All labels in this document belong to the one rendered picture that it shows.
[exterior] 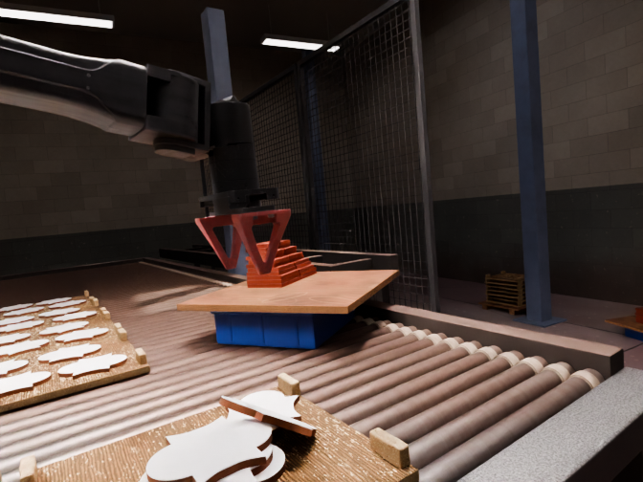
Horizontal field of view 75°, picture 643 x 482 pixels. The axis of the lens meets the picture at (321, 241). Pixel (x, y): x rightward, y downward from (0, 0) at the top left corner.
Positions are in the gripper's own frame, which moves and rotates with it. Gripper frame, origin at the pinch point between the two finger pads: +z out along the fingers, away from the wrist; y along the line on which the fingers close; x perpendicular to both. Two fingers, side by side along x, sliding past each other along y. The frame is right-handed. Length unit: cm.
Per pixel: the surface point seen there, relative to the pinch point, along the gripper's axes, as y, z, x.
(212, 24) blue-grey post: 170, -108, -77
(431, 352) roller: 14, 30, -49
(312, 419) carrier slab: 5.2, 26.7, -10.3
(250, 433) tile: -2.2, 20.2, 3.3
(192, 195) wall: 686, -44, -232
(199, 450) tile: -1.3, 20.1, 9.3
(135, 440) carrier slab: 19.6, 26.1, 12.7
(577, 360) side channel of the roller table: -12, 29, -61
